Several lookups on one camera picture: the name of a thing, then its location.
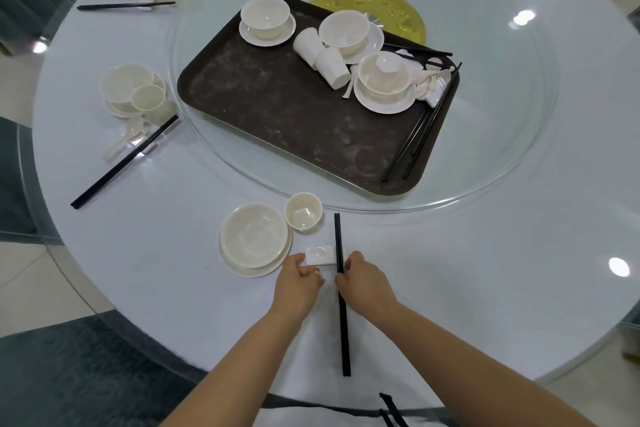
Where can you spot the black tray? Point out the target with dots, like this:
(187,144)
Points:
(275,106)

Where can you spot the cluster of white cups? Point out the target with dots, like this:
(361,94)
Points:
(332,69)

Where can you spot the gold turntable base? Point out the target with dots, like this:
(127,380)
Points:
(390,6)

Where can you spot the person's right hand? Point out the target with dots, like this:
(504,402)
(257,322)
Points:
(367,289)

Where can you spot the heap of small white pieces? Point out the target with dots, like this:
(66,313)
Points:
(435,91)

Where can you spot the person's left hand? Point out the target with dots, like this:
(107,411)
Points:
(295,291)

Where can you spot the person's left forearm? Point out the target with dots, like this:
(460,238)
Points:
(225,381)

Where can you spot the bunch of black chopsticks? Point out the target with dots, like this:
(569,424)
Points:
(410,146)

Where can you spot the white round table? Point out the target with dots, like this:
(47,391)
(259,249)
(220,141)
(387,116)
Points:
(500,266)

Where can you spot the person's right forearm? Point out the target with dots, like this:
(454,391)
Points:
(475,371)

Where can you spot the glass lazy susan turntable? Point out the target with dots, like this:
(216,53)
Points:
(500,116)

